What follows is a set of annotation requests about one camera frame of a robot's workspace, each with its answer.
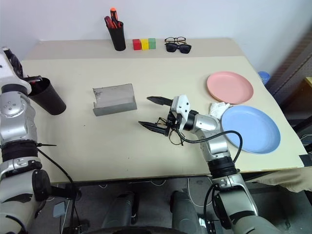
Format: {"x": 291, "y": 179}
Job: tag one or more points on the blue plate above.
{"x": 252, "y": 129}

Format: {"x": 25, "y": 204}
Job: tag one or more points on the white crumpled cloth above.
{"x": 217, "y": 109}

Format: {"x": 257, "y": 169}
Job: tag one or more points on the red cube block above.
{"x": 136, "y": 44}

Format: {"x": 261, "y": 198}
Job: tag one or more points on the thin black frame glasses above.
{"x": 176, "y": 139}

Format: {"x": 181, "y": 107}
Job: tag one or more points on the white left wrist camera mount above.
{"x": 6, "y": 70}

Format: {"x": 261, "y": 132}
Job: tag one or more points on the yellow cube block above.
{"x": 144, "y": 44}

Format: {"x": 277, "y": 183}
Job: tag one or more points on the blue bottle cap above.
{"x": 263, "y": 76}

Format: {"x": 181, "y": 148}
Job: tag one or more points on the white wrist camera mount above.
{"x": 6, "y": 70}
{"x": 181, "y": 104}

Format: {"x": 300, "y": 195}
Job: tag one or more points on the brown clear lens glasses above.
{"x": 181, "y": 38}

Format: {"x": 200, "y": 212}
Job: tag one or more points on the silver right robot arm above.
{"x": 210, "y": 124}

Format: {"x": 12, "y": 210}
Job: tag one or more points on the black sunglasses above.
{"x": 184, "y": 48}

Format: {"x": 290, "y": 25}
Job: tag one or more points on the orange tipped marker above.
{"x": 113, "y": 14}

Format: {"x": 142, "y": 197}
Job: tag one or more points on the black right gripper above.
{"x": 174, "y": 120}

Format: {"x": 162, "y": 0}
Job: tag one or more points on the pink plate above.
{"x": 230, "y": 85}

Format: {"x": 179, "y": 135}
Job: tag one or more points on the black plastic cup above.
{"x": 48, "y": 97}

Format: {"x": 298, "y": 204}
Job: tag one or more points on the black tall pen holder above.
{"x": 118, "y": 36}

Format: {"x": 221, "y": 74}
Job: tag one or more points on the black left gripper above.
{"x": 16, "y": 64}

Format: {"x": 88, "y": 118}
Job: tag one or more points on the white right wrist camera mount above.
{"x": 181, "y": 104}

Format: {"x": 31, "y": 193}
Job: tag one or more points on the dark rounded grey shape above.
{"x": 184, "y": 212}
{"x": 119, "y": 209}

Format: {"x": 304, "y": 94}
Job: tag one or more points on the grey open glasses case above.
{"x": 114, "y": 98}

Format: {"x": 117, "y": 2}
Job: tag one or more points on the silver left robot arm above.
{"x": 14, "y": 122}

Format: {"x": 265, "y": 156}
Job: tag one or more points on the small grey floor box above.
{"x": 59, "y": 209}

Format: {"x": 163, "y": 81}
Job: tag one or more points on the green cube block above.
{"x": 152, "y": 43}

